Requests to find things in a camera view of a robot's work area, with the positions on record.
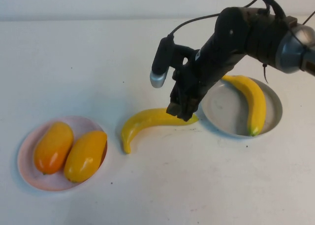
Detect right black camera cable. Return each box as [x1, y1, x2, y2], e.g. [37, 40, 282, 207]
[168, 0, 287, 40]

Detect yellow plastic mango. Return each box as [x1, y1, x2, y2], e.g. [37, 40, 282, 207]
[63, 130, 108, 184]

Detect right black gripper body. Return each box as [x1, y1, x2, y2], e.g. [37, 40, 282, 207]
[169, 35, 241, 108]

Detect pink round plate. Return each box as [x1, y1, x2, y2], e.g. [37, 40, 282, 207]
[17, 116, 108, 193]

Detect strongly curved yellow banana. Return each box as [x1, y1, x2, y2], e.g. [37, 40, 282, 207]
[121, 108, 199, 155]

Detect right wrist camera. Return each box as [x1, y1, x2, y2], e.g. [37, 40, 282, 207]
[150, 36, 197, 89]

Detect grey-blue round plate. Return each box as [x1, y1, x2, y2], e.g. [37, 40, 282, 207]
[201, 76, 283, 139]

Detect orange-tinted plastic mango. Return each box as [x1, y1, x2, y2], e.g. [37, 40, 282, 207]
[33, 121, 74, 176]

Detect long yellow banana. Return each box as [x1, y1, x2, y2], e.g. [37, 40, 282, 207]
[221, 75, 267, 137]

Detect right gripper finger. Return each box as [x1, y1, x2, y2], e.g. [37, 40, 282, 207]
[166, 103, 183, 118]
[182, 105, 198, 122]

